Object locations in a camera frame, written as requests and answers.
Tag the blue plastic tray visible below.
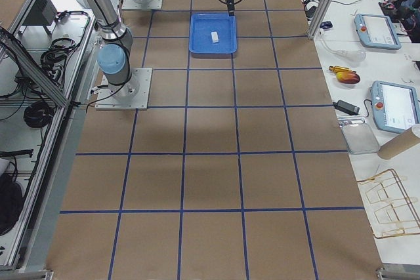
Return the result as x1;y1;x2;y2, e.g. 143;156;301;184
189;12;238;55

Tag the lower teach pendant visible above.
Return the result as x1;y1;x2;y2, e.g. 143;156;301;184
370;81;419;134

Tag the coiled black cable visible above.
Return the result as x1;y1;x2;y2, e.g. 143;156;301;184
23;100;55;129

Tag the black power adapter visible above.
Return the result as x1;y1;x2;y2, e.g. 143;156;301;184
333;100;360;115

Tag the upper teach pendant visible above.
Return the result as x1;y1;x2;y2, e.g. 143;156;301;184
354;14;402;50

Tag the red yellow mango toy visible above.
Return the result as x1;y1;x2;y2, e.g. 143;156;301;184
336;71;360;85

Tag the cardboard tube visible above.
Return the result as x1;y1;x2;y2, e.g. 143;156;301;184
377;124;419;160

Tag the white block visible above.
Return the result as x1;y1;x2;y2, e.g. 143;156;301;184
211;31;219;44

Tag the clear light bulb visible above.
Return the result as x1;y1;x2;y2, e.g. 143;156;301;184
334;50;366;63

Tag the teach pendant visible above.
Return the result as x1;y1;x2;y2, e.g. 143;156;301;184
370;81;419;134
354;14;402;50

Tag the gold wire rack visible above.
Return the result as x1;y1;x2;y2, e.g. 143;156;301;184
357;169;419;239

